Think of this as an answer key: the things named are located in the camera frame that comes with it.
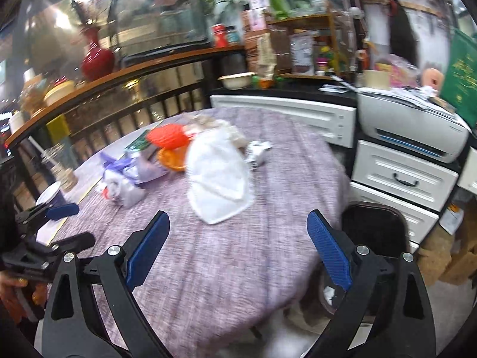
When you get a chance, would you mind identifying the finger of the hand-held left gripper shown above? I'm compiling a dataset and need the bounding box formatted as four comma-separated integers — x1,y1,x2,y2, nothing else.
15,202,80,232
47,231,96,256

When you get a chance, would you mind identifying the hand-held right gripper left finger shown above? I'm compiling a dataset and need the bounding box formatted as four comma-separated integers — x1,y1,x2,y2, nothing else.
35,211,172,358

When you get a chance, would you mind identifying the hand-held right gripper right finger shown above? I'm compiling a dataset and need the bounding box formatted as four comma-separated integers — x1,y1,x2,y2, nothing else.
306,209,436,358

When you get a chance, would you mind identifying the white plastic bag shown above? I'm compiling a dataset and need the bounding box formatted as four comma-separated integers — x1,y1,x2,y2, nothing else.
185,127,256,225

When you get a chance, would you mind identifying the green snack packet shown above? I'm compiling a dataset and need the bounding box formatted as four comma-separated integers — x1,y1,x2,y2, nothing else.
125,132,157,153

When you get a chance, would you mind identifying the clear plastic wrapper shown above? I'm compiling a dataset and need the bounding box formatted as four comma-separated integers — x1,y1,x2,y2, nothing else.
244,140,274,170

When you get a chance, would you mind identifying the black trash bin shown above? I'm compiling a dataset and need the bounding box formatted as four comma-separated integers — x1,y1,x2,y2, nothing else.
317,201,411,329

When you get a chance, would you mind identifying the person's left hand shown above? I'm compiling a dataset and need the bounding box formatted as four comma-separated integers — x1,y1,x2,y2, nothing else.
0,270,30,310

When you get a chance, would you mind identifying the white plate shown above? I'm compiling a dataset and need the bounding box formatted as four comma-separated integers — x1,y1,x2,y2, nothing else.
35,181,64,209

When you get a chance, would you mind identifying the clear glass cup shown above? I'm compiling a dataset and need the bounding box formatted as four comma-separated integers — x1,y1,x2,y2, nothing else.
41,143,79,191

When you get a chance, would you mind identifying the purple woven tablecloth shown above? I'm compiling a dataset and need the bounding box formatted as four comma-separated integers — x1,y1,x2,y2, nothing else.
48,106,353,358

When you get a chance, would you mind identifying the purple plastic bag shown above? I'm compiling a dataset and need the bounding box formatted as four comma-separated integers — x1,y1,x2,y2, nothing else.
100,151,170,209

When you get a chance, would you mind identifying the yellow foam fruit net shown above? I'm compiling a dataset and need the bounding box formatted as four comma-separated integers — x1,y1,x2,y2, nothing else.
157,148,187,172

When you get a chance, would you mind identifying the white drawer cabinet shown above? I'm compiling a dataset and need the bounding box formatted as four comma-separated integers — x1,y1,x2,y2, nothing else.
350,140,460,245

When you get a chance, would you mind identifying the orange foam fruit net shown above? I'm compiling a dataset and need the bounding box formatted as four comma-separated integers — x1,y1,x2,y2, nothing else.
146,124,191,150

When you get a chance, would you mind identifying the yellow round container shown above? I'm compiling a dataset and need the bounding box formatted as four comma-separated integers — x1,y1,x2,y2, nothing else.
44,80,77,107

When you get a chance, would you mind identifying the cardboard box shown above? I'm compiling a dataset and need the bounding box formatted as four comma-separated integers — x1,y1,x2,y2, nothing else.
417,209,477,288

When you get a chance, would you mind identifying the white cabinet panel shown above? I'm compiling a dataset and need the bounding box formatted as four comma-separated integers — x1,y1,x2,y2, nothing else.
210,94,358,149

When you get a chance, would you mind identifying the crumpled beige paper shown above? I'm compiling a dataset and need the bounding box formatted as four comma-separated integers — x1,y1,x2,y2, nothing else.
186,114,247,146

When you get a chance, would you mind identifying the wooden topped black railing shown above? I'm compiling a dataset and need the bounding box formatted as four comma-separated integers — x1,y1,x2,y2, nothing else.
5,45,247,209

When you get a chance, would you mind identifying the white printer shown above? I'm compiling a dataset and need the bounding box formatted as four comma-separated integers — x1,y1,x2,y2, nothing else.
357,87,471,164

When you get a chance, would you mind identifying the red vase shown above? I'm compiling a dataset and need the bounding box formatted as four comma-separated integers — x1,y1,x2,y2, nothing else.
80,26,116,82

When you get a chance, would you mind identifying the stack of papers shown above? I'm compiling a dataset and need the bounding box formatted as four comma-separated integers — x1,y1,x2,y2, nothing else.
358,84,459,114

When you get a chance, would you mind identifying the cream bowl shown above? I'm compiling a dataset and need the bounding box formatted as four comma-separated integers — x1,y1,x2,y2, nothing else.
218,72,258,90

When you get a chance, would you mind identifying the colourful toy figure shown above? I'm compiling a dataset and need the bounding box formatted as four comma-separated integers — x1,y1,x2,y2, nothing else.
315,45,336,75

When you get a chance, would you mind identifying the beige snack bag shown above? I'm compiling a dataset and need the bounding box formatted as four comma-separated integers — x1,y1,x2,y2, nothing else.
255,33,278,83

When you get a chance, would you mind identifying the glass display case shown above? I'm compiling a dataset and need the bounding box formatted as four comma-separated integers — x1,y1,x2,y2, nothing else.
106,0,211,64

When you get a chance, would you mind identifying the green banner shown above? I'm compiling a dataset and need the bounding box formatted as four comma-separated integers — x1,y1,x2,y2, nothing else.
440,28,477,127

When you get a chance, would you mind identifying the red can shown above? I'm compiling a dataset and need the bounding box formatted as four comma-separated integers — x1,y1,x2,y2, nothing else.
212,23,228,48

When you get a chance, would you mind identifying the wooden shelf rack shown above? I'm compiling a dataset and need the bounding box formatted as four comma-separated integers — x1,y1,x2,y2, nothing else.
268,13,347,77

